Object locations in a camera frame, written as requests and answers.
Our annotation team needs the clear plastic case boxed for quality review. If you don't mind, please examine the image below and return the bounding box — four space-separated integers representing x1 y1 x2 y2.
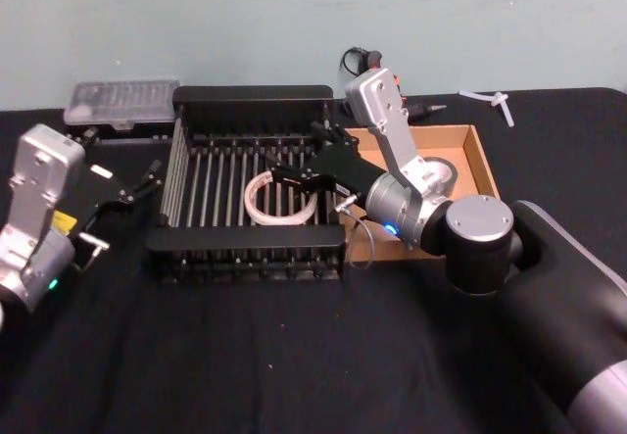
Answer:
63 79 182 132

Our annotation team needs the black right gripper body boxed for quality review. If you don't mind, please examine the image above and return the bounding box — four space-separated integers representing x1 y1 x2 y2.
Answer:
311 143 391 207

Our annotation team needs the black rack with steel bars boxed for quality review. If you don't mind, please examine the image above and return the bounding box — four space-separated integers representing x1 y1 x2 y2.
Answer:
143 84 348 287

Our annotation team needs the small white three-armed plastic piece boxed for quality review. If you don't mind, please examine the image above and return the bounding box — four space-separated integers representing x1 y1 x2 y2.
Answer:
458 89 516 129

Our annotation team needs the right wrist thin dark cable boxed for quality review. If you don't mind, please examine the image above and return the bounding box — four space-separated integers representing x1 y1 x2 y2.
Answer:
334 196 380 270

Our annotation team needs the shallow brown cardboard tray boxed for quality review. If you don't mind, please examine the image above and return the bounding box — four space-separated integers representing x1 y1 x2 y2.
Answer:
342 123 503 265

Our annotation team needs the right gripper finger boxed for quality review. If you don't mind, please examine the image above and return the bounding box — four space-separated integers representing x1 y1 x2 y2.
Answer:
310 120 356 154
265 163 340 197

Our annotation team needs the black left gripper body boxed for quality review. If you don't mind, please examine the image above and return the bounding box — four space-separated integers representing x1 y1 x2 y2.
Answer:
51 157 130 259

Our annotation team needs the plain pale wall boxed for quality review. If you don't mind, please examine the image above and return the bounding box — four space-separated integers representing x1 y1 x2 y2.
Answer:
0 0 627 113

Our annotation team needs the black table cloth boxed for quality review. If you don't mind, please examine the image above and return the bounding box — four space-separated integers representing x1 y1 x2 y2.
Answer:
0 85 627 434

